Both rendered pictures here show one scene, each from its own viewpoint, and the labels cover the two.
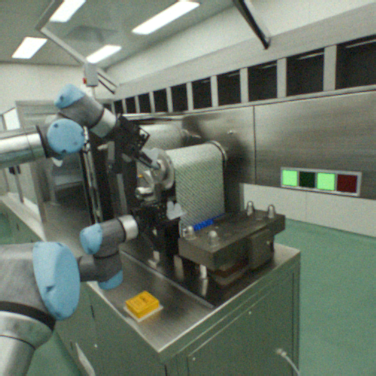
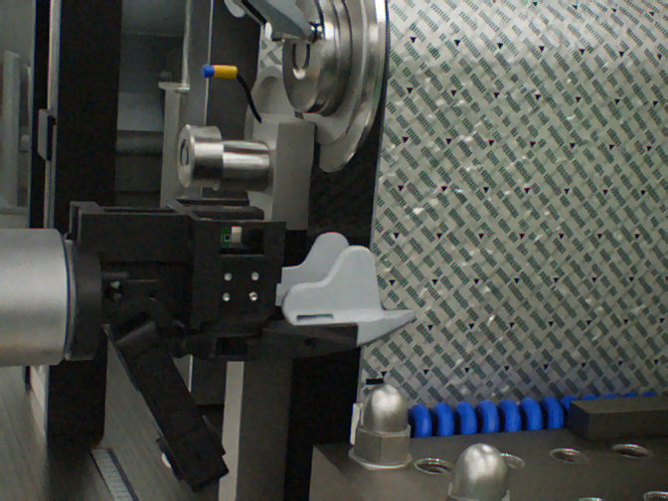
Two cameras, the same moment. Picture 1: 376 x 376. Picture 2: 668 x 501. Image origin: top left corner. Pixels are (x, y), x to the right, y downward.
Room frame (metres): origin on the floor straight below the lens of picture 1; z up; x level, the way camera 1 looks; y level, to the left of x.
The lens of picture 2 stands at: (0.23, -0.16, 1.28)
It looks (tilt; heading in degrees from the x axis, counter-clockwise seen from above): 12 degrees down; 17
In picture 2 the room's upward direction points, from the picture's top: 5 degrees clockwise
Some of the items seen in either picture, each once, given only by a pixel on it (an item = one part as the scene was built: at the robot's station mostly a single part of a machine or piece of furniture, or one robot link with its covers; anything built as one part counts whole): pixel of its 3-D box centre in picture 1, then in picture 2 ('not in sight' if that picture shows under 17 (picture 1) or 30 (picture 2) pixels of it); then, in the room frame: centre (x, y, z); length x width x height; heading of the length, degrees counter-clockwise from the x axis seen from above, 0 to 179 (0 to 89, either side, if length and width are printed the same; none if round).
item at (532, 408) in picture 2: (207, 224); (534, 424); (0.98, -0.09, 1.03); 0.21 x 0.04 x 0.03; 129
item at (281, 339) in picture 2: (168, 221); (280, 333); (0.87, 0.05, 1.09); 0.09 x 0.05 x 0.02; 128
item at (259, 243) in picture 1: (259, 248); not in sight; (0.86, -0.25, 0.96); 0.10 x 0.03 x 0.11; 129
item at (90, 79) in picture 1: (89, 75); not in sight; (1.41, 0.38, 1.66); 0.07 x 0.07 x 0.10; 28
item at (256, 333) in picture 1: (100, 276); not in sight; (1.73, 0.61, 0.43); 2.52 x 0.64 x 0.86; 39
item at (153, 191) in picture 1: (153, 224); (243, 341); (0.97, 0.11, 1.05); 0.06 x 0.05 x 0.31; 129
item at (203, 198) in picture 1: (202, 201); (533, 286); (1.00, -0.07, 1.11); 0.23 x 0.01 x 0.18; 129
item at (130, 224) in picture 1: (126, 227); (29, 295); (0.80, 0.18, 1.11); 0.08 x 0.05 x 0.08; 39
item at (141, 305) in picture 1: (142, 304); not in sight; (0.69, 0.14, 0.91); 0.07 x 0.07 x 0.02; 39
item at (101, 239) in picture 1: (103, 236); not in sight; (0.75, 0.24, 1.11); 0.11 x 0.08 x 0.09; 129
